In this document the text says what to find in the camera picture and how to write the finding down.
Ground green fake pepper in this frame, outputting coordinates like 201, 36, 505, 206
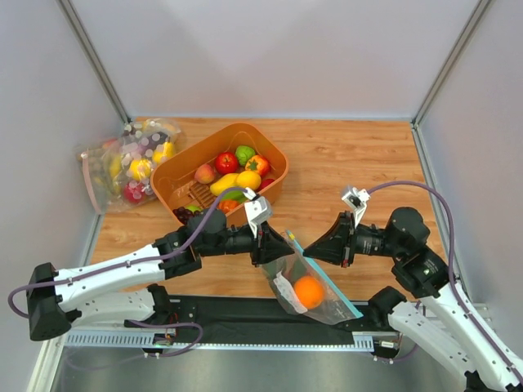
235, 145, 256, 167

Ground small orange fake fruit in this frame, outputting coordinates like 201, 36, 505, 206
218, 199, 240, 214

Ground fake orange in bag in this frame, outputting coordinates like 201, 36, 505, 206
293, 275, 325, 310

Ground right aluminium frame post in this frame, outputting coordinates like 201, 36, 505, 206
411, 0, 495, 126

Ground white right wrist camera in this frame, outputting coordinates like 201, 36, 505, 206
341, 185, 371, 227

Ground green fake mango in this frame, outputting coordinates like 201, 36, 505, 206
221, 190, 247, 203

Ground orange fake tomato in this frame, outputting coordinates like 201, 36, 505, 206
244, 155, 270, 177

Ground orange plastic basket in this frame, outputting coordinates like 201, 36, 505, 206
150, 122, 290, 245

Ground polka dot plastic bag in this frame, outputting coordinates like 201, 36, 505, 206
119, 118, 181, 184

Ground small green fake fruit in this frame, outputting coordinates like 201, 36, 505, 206
186, 205, 202, 212

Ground red fake apple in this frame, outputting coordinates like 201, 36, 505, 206
214, 152, 239, 176

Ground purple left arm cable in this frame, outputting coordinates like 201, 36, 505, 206
7, 186, 257, 360

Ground pink zip top bag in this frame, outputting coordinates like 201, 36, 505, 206
77, 137, 156, 214

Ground pink fake peach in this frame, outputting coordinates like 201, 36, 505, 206
194, 163, 216, 185

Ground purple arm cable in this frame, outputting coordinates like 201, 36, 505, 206
367, 180, 523, 379
7, 186, 257, 360

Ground black base mat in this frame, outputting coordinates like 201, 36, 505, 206
137, 296, 399, 343

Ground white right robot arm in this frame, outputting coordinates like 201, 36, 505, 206
303, 207, 522, 391

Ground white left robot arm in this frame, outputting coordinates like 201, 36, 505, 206
26, 209, 294, 341

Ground yellow fake lemon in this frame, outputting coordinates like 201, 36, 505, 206
235, 170, 262, 191

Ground purple fake grapes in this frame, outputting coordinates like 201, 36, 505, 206
172, 207, 203, 225

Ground yellow fake mango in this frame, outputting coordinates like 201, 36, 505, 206
209, 173, 239, 196

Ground grey slotted cable duct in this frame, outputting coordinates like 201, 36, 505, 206
65, 330, 401, 352

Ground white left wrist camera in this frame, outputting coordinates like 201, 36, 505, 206
244, 196, 273, 238

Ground blue zip top bag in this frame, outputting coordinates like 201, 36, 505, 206
263, 231, 363, 325

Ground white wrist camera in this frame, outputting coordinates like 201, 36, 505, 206
244, 196, 273, 238
341, 185, 371, 227

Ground red fake fruit in basket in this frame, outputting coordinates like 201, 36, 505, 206
258, 179, 275, 191

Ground aluminium frame post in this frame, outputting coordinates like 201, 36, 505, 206
56, 0, 131, 123
411, 0, 495, 126

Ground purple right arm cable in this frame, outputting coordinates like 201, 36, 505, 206
367, 180, 523, 379

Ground brown fake waffle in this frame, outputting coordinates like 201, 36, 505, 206
189, 182, 217, 210

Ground left aluminium frame post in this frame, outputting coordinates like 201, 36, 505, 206
56, 0, 131, 123

